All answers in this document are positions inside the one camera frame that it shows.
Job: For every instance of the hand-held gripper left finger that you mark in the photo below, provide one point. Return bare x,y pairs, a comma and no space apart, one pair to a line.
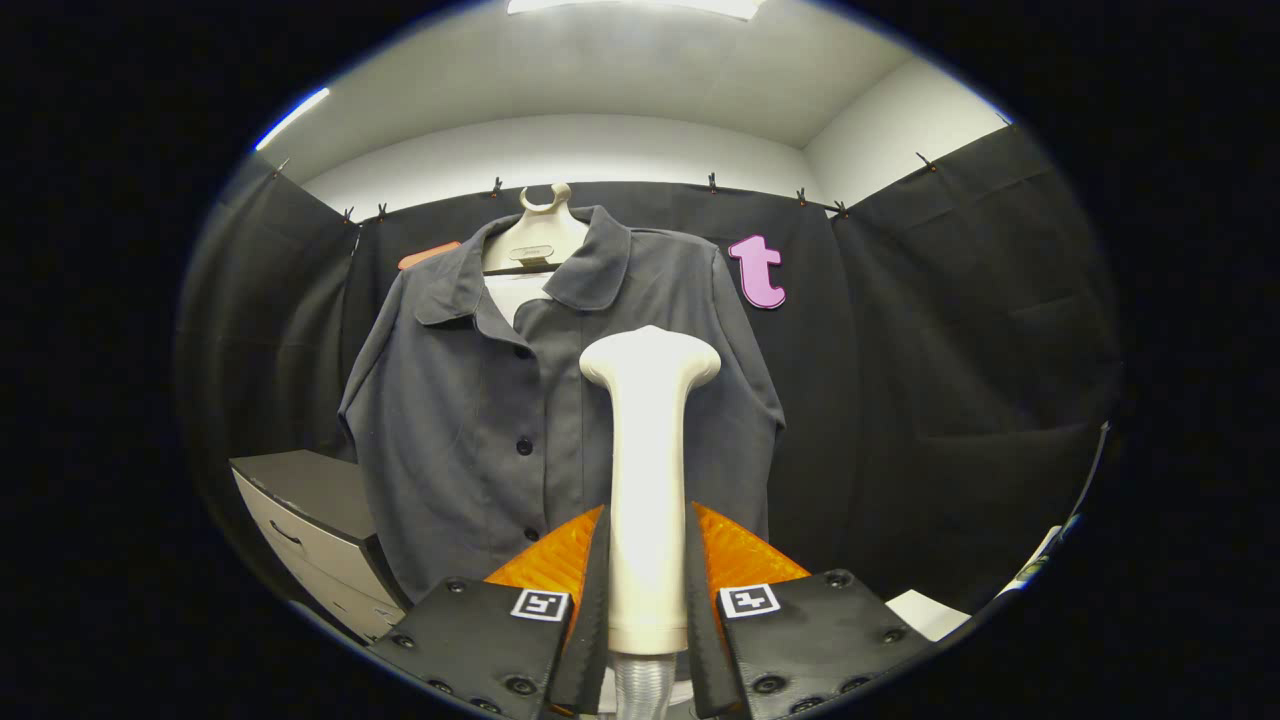
597,620

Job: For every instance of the cream clothes hanger head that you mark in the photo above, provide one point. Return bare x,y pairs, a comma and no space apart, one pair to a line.
540,240

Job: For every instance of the grey cabinet with drawers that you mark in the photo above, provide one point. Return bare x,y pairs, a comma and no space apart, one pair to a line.
310,530

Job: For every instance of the cream garment steamer wand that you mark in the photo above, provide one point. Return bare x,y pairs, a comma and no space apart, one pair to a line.
648,500

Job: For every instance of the row of black clips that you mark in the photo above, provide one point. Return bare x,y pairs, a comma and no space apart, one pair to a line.
712,182

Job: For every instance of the white side desk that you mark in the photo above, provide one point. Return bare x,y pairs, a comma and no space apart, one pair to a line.
1040,550

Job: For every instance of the black backdrop cloth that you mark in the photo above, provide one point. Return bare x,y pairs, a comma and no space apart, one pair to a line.
950,350

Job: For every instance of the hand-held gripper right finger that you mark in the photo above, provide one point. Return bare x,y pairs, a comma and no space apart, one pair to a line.
702,620

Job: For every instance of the dark grey button shirt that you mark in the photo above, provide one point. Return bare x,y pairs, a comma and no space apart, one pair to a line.
460,420

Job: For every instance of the narrow ceiling light strip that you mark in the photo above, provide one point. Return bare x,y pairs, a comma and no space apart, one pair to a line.
292,118

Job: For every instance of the white box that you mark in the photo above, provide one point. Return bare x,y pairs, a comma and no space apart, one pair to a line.
925,615

